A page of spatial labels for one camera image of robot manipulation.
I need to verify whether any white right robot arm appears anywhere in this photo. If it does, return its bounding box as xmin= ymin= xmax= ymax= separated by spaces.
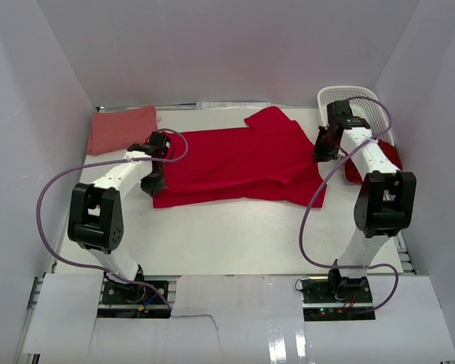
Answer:
xmin=313 ymin=118 xmax=416 ymax=303

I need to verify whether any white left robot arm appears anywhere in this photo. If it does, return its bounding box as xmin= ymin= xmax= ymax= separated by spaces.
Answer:
xmin=67 ymin=161 xmax=166 ymax=303

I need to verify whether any folded salmon pink t shirt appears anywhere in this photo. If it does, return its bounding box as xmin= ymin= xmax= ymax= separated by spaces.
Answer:
xmin=86 ymin=105 xmax=158 ymax=155

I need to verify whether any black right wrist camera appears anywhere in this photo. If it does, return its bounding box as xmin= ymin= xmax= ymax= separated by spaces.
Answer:
xmin=326 ymin=100 xmax=353 ymax=124

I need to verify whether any bright red t shirt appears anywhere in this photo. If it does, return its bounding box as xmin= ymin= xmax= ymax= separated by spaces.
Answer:
xmin=153 ymin=106 xmax=325 ymax=209

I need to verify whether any dark red crumpled t shirt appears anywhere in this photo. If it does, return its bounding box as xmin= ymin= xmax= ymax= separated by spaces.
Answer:
xmin=344 ymin=140 xmax=403 ymax=185

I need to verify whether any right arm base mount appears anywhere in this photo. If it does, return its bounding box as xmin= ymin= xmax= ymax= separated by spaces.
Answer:
xmin=294 ymin=277 xmax=376 ymax=322

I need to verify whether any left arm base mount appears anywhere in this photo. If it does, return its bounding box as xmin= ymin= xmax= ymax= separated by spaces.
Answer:
xmin=97 ymin=278 xmax=171 ymax=319

